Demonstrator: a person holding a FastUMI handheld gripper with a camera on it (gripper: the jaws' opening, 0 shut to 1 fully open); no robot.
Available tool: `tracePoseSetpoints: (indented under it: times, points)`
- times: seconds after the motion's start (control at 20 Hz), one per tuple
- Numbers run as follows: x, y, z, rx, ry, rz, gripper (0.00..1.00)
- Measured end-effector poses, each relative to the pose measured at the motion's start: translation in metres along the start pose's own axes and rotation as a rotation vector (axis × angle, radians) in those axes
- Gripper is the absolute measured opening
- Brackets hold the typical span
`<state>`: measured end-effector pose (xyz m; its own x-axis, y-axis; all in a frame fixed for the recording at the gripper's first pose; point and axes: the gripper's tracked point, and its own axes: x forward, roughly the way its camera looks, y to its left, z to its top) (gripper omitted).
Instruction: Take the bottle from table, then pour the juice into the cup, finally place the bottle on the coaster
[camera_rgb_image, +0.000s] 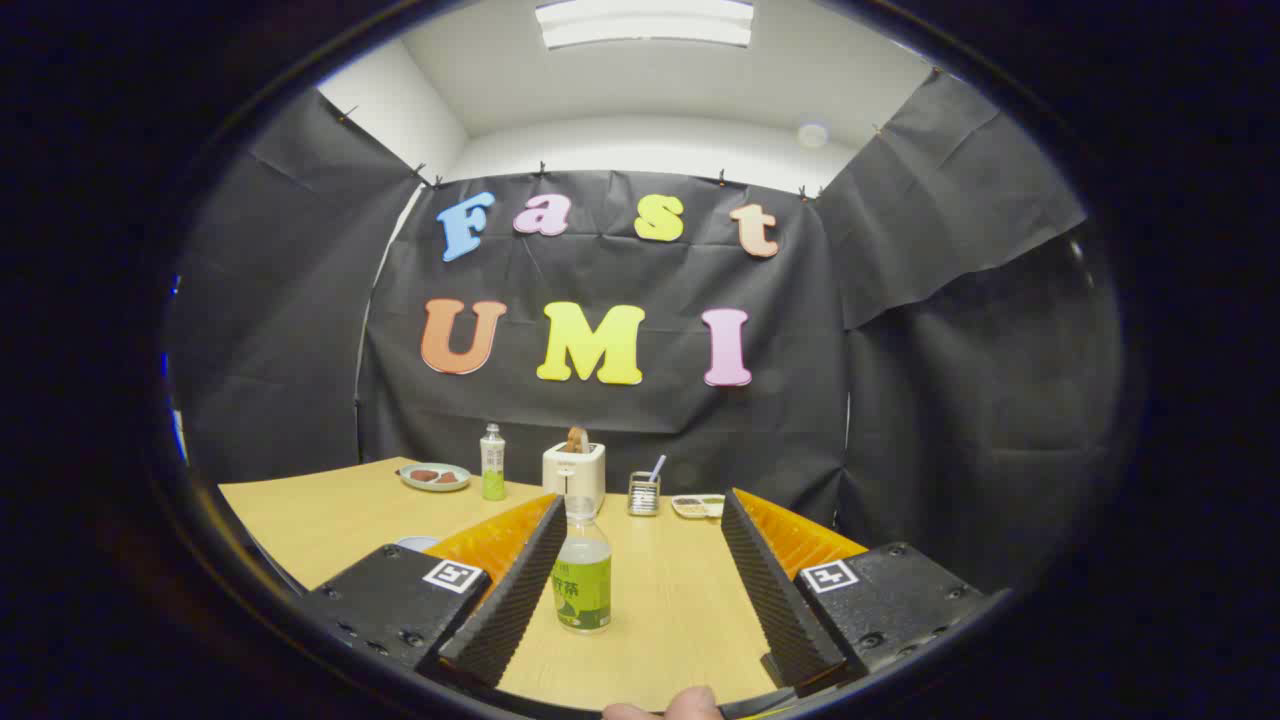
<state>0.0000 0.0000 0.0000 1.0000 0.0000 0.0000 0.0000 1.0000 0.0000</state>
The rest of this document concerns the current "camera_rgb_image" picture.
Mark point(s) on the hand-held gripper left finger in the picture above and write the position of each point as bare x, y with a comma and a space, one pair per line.
510, 600

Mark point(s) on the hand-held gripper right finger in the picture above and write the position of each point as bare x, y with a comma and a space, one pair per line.
775, 600

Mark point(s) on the green label juice bottle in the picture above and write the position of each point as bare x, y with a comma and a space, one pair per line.
582, 592

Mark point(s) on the white cup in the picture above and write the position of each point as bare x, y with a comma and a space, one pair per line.
415, 543

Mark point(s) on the slim white green bottle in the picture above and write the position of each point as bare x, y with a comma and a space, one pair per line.
493, 465

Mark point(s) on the white divided tray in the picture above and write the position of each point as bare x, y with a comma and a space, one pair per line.
690, 507

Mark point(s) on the white toaster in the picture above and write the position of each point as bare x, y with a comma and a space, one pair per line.
574, 475

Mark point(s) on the pale green round plate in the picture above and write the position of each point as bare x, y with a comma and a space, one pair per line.
420, 483

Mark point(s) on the metal mesh holder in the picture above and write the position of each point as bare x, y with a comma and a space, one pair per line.
643, 498

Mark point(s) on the brown bread slice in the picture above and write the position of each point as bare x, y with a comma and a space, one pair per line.
577, 440

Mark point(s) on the white straw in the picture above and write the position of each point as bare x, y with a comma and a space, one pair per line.
657, 467

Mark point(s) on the wooden table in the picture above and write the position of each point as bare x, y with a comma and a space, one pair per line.
330, 520

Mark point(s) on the ceiling light panel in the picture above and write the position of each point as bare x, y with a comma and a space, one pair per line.
645, 22

